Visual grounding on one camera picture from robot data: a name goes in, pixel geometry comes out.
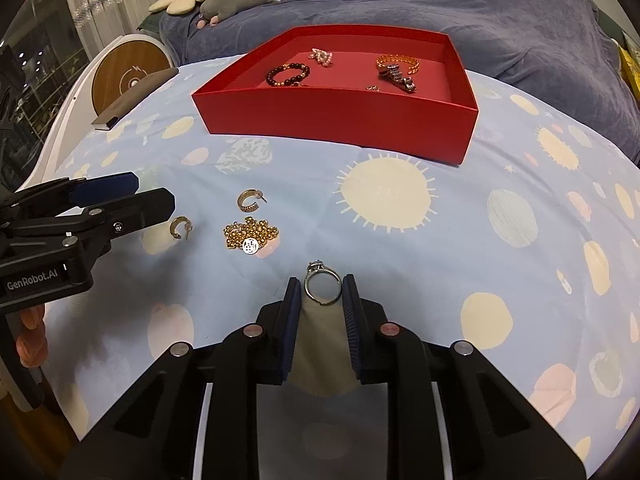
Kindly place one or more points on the gold hoop earring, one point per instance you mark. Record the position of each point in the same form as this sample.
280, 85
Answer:
176, 227
245, 202

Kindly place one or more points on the person's left hand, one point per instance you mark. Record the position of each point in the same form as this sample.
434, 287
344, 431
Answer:
31, 335

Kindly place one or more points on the silver wristwatch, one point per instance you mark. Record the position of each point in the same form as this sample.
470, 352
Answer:
400, 80

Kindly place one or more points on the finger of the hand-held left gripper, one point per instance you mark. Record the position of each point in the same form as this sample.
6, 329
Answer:
107, 184
145, 205

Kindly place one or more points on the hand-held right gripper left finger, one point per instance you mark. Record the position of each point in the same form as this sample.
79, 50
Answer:
287, 330

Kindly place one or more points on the grey plush toy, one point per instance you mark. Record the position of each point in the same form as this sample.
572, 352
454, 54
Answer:
235, 0

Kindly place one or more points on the round white wooden-faced device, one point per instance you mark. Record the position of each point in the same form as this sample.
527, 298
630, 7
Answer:
127, 67

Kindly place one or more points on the white sheer curtain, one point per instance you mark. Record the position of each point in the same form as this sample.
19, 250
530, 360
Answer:
110, 0

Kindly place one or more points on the dark grey case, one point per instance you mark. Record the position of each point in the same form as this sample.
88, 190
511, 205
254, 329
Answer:
135, 97

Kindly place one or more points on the red cardboard box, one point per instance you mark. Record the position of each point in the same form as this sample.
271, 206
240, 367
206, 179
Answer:
325, 120

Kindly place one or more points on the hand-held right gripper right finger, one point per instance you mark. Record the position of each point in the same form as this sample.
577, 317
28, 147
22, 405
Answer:
352, 330

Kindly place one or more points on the green sofa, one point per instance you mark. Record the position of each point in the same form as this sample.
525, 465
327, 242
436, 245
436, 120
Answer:
607, 22

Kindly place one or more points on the gold cushion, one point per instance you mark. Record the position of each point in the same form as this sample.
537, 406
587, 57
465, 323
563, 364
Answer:
630, 67

